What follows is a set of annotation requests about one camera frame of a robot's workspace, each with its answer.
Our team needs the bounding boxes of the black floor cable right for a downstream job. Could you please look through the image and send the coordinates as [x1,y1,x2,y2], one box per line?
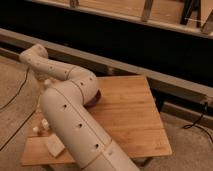
[182,101,213,143]

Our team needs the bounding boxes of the dark red bowl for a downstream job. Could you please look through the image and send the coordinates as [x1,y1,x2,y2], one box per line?
[87,91,101,107]

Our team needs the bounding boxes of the black floor cable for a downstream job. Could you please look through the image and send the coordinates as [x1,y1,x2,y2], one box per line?
[0,66,37,152]
[182,101,213,143]

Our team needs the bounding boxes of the black floor cable left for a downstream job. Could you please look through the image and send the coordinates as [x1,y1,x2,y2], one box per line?
[0,66,37,152]

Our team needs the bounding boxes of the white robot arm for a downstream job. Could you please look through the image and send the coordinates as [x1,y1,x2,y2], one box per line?
[19,44,140,171]

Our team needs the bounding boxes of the white ceramic cup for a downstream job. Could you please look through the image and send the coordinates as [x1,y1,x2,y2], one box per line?
[44,79,53,88]

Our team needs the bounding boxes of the beige sponge block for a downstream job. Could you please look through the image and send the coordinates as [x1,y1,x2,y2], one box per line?
[45,134,65,157]

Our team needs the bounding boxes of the wooden table board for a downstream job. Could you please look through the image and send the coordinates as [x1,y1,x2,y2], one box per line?
[21,76,172,166]

